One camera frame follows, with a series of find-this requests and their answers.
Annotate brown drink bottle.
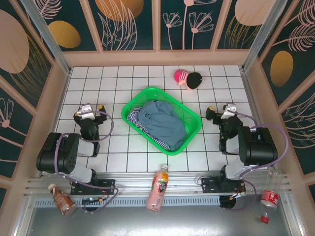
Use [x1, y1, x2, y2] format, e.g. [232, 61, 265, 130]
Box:
[48, 183, 77, 217]

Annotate pink and black doll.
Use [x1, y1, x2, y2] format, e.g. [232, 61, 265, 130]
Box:
[174, 69, 204, 91]

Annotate aluminium frame post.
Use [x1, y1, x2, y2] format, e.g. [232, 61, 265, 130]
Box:
[241, 0, 284, 73]
[20, 0, 72, 76]

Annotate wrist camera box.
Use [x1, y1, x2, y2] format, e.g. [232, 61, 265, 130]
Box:
[221, 103, 238, 120]
[74, 104, 96, 120]

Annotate red black power wires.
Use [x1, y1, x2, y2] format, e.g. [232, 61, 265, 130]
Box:
[228, 190, 247, 201]
[82, 190, 110, 205]

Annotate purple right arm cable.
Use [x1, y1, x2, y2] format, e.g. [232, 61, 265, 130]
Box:
[221, 110, 290, 212]

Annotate grey metal tray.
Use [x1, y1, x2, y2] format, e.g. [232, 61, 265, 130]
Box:
[13, 205, 305, 236]

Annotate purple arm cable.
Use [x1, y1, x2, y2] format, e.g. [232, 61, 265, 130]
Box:
[55, 110, 120, 213]
[221, 110, 290, 212]

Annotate clear bottle with red label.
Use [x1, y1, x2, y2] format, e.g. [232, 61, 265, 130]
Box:
[260, 167, 284, 224]

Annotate pink drink bottle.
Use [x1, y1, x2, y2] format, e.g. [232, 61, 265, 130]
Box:
[146, 164, 170, 213]

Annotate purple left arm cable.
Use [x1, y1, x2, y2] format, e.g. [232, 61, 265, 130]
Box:
[55, 110, 120, 213]

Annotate blue white striped tank top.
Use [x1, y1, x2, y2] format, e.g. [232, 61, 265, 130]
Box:
[126, 107, 172, 151]

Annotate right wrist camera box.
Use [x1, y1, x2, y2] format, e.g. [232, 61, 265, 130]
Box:
[221, 103, 238, 120]

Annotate green plastic basket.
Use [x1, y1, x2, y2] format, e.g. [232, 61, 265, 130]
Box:
[121, 87, 203, 156]

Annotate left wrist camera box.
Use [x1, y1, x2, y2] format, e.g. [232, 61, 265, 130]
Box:
[74, 104, 96, 120]

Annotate grey slotted cable duct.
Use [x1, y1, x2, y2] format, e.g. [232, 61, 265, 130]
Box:
[33, 196, 222, 207]

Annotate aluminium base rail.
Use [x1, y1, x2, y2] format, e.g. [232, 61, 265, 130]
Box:
[24, 172, 292, 197]

